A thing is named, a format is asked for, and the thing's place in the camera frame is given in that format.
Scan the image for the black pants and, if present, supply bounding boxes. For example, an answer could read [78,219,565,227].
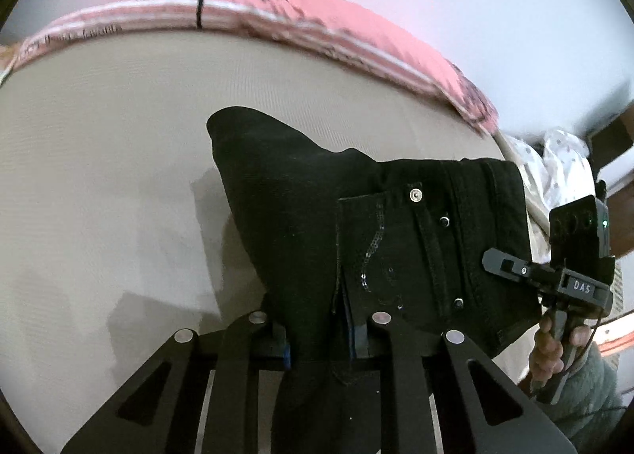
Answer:
[205,106,544,454]

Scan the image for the grey fleece sleeve forearm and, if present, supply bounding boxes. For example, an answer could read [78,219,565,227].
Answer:
[519,326,625,453]

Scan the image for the right hand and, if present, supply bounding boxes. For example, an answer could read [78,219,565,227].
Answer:
[527,313,565,385]

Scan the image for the white dotted blanket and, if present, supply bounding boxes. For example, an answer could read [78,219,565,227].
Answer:
[495,128,595,234]

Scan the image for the dark wooden furniture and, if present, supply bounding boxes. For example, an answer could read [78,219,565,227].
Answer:
[588,102,633,258]

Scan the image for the pink striped tree-print pillow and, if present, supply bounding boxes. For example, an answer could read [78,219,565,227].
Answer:
[1,0,498,134]

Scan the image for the beige patterned mattress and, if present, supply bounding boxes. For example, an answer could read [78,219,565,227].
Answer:
[1,31,500,453]

